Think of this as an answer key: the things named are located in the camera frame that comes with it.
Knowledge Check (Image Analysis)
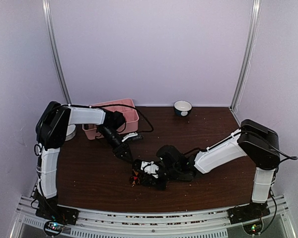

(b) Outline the pink divided organizer tray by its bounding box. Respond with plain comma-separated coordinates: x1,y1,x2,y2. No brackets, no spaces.
82,98,140,141

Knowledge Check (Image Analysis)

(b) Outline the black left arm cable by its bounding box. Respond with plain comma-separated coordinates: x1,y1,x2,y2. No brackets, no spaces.
99,105,154,133

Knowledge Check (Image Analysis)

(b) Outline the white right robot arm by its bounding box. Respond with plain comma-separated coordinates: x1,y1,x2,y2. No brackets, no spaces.
139,119,281,219

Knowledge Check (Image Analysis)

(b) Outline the black red yellow argyle sock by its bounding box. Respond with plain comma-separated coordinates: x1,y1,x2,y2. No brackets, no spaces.
129,159,149,186

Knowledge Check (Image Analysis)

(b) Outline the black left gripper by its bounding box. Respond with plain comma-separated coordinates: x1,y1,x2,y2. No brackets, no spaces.
99,125,134,164

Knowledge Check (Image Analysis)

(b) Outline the dark blue white bowl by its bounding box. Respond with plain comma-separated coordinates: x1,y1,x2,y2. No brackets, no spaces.
173,100,192,117

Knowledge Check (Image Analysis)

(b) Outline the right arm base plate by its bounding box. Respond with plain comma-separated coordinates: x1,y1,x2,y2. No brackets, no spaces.
227,203,270,224

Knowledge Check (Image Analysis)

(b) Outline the right aluminium frame post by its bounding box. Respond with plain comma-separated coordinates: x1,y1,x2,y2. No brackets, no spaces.
230,0,262,113

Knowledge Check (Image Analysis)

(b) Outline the white scalloped bowl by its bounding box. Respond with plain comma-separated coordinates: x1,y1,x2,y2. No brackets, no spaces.
65,124,76,141

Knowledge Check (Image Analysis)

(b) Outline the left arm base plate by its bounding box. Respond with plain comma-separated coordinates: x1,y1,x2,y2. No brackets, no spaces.
35,203,79,225

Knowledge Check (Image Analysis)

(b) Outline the aluminium frame post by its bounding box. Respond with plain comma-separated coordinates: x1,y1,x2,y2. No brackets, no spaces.
230,0,262,113
42,0,72,104

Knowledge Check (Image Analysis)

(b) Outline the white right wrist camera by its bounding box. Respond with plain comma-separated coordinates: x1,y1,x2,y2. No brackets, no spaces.
141,161,159,179

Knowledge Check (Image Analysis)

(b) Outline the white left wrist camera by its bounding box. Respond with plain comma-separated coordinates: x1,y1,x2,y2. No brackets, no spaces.
122,132,143,142

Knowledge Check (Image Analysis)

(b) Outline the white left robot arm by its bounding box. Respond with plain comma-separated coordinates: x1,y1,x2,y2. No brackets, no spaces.
35,101,133,220

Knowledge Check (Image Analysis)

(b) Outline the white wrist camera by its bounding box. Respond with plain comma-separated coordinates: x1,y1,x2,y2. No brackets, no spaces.
141,161,159,179
122,132,143,142

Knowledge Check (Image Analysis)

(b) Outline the left aluminium frame post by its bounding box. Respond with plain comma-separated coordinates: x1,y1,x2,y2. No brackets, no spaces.
42,0,72,104

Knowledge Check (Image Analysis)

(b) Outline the front aluminium rail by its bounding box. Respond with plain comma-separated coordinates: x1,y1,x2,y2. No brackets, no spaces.
11,194,298,238

